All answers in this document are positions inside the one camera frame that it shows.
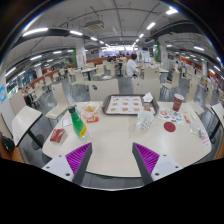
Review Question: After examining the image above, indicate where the group of ceiling lights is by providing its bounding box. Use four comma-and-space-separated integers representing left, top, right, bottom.
4, 6, 223, 79

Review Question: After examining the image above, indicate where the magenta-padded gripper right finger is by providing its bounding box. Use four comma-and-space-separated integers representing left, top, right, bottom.
131, 142, 184, 186

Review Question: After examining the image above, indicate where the white cafeteria table black leg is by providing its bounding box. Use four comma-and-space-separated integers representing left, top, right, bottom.
210, 102, 224, 141
11, 105, 44, 149

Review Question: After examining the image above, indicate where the colourful printed flyer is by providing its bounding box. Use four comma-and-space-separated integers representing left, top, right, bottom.
157, 107, 185, 126

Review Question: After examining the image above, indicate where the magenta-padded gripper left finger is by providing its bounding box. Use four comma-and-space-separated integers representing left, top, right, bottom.
41, 142, 94, 186

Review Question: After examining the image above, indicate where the red and white leaflet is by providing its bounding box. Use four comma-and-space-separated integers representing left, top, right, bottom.
199, 129, 213, 149

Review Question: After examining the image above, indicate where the brown food tray paper liner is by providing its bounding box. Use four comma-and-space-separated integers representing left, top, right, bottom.
101, 94, 159, 116

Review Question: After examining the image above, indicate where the white mug with black dots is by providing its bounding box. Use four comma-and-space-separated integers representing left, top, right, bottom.
135, 110, 155, 131

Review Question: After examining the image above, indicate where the green drink bottle black cap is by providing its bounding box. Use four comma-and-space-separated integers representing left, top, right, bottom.
68, 105, 91, 142

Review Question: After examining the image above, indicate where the red booklet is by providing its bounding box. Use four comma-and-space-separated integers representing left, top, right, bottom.
49, 128, 66, 144

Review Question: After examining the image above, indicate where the person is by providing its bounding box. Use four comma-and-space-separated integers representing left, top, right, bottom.
21, 87, 34, 108
125, 53, 140, 78

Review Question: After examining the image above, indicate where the red paper cup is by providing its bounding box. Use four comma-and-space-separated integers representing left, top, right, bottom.
172, 93, 185, 113

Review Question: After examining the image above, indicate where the clear plastic packet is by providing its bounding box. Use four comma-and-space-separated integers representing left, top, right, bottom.
189, 121, 203, 138

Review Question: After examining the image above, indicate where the group of beige chairs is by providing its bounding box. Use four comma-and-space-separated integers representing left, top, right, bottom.
9, 58, 218, 121

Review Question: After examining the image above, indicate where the crumpled white napkin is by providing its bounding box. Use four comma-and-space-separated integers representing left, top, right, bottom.
142, 92, 155, 103

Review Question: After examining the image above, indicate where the ceiling air conditioner unit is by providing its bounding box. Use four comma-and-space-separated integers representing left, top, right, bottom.
83, 19, 106, 32

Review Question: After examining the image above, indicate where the flat round red coaster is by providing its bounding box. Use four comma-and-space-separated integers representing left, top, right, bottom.
163, 121, 177, 133

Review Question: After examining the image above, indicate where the clear plastic bag with food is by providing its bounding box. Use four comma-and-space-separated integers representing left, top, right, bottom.
80, 101, 102, 120

